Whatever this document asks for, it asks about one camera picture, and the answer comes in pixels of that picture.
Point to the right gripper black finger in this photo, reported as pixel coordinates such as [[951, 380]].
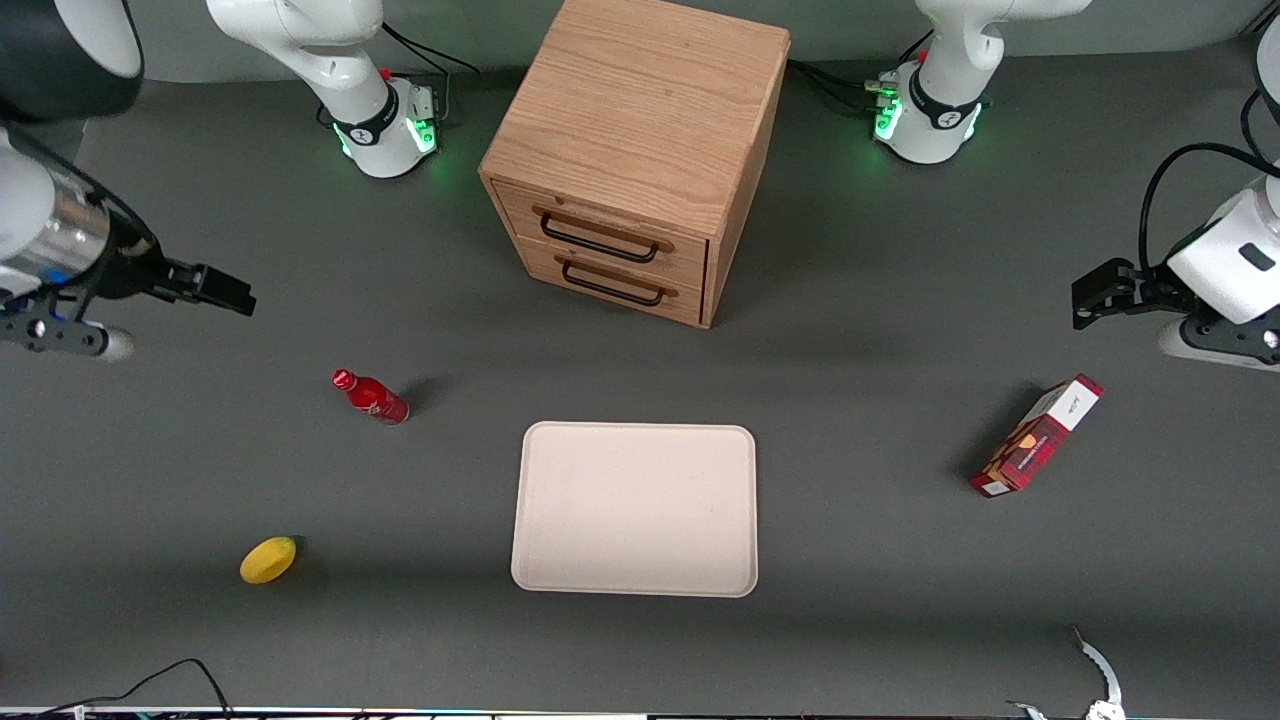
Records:
[[190, 274], [230, 294]]

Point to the yellow toy lemon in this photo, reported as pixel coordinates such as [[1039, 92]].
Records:
[[268, 560]]

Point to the beige rectangular tray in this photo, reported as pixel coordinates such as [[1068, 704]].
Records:
[[635, 510]]

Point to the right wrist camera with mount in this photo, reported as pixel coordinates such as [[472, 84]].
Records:
[[60, 335]]

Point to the red and white snack box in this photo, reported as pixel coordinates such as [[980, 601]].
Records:
[[1040, 440]]

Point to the white curved plastic hook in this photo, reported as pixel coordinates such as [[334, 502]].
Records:
[[1103, 670]]

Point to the red coke bottle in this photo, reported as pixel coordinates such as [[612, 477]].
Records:
[[375, 400]]

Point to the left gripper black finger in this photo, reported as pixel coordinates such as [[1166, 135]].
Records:
[[1115, 310], [1100, 282]]

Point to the wooden two-drawer cabinet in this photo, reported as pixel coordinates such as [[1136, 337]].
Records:
[[640, 110]]

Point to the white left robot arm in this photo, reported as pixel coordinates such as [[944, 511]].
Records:
[[950, 70]]

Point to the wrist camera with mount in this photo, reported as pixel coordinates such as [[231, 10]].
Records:
[[60, 335], [1220, 342]]

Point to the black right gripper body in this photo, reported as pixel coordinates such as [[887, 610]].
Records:
[[133, 270]]

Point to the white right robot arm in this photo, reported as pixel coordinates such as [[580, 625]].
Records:
[[340, 60]]

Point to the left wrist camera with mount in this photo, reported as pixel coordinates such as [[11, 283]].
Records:
[[1220, 342]]

